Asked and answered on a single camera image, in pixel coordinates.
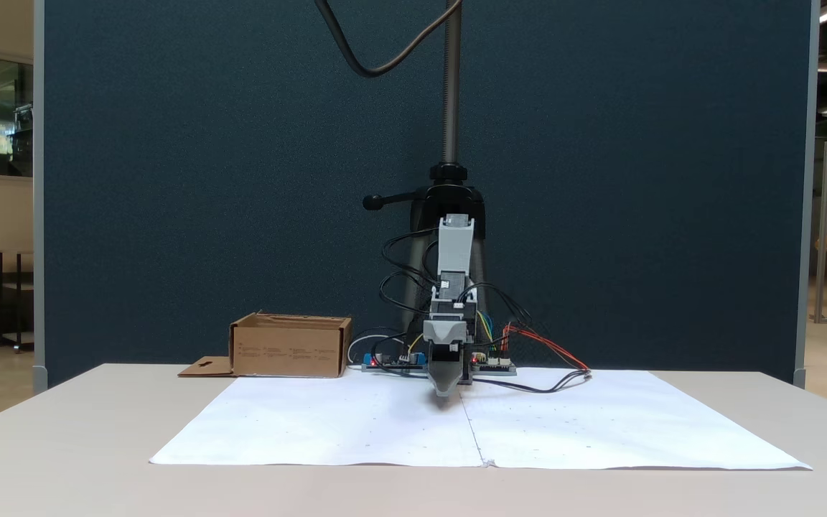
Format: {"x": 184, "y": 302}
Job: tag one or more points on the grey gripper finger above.
{"x": 447, "y": 377}

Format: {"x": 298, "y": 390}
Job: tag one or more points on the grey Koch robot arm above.
{"x": 454, "y": 244}

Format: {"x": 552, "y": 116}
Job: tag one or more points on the blue circuit board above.
{"x": 385, "y": 361}

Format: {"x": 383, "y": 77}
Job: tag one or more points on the white paper sheet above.
{"x": 327, "y": 424}
{"x": 614, "y": 424}

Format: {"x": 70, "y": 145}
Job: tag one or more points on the brown cardboard box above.
{"x": 288, "y": 352}

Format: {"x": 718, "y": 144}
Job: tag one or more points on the black tripod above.
{"x": 451, "y": 108}

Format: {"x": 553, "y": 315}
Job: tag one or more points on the dark blue partition panel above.
{"x": 169, "y": 179}

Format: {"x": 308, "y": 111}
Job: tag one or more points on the black rack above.
{"x": 17, "y": 287}

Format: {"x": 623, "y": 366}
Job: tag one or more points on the framed window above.
{"x": 11, "y": 115}

